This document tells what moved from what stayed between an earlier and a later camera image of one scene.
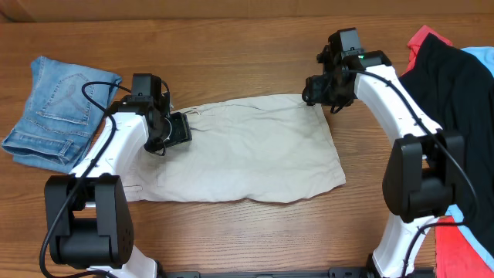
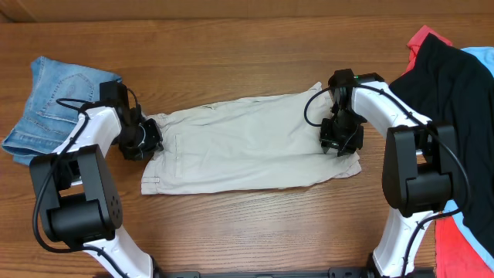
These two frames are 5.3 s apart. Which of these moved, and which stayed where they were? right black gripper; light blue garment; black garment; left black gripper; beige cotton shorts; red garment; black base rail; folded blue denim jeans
Moved: left black gripper; beige cotton shorts; right black gripper
Stayed: folded blue denim jeans; red garment; black base rail; light blue garment; black garment
